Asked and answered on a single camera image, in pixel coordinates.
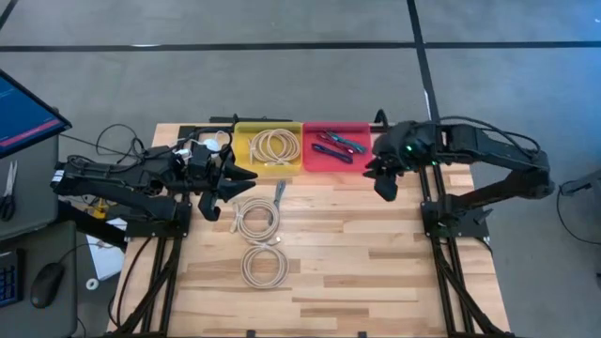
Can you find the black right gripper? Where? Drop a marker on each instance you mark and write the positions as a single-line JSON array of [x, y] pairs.
[[404, 141]]

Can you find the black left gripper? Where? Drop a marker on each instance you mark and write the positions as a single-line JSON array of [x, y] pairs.
[[209, 185]]

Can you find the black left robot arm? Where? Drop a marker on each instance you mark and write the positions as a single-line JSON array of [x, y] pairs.
[[117, 176]]

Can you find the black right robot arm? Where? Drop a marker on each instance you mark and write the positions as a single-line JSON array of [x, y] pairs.
[[469, 138]]

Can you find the red plastic bin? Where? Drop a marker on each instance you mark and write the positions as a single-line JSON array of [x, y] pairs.
[[361, 164]]

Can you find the yellow plastic bin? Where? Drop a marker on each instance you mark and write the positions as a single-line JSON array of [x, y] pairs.
[[241, 159]]

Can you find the black hook clamp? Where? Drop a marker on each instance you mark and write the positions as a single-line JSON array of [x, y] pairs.
[[381, 117]]

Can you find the small yellow object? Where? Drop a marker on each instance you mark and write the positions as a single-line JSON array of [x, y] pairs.
[[98, 211]]

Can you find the white paper sheet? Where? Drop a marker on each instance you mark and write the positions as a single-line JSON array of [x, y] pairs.
[[105, 260]]

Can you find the black diagonal bar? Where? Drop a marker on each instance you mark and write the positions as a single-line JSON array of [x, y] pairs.
[[89, 225]]

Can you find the white tape roll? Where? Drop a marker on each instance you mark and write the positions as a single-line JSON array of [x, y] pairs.
[[88, 283]]

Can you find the grey side desk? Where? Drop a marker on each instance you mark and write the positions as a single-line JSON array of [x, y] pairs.
[[37, 225]]

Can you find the black stand leg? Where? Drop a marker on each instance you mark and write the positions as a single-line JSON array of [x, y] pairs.
[[580, 184]]

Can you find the black computer mouse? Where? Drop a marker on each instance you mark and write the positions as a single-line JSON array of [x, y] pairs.
[[47, 284]]

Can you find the computer monitor blue screen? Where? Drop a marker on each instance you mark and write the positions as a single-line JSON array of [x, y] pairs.
[[23, 117]]

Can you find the black keyboard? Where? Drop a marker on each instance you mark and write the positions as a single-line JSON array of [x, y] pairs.
[[9, 279]]

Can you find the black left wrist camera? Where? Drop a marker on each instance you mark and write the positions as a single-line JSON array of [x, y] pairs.
[[199, 159]]

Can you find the black aluminium table frame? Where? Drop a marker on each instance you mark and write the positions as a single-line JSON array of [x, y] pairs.
[[176, 249]]

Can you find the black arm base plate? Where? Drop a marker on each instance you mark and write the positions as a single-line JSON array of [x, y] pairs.
[[469, 230], [141, 230]]

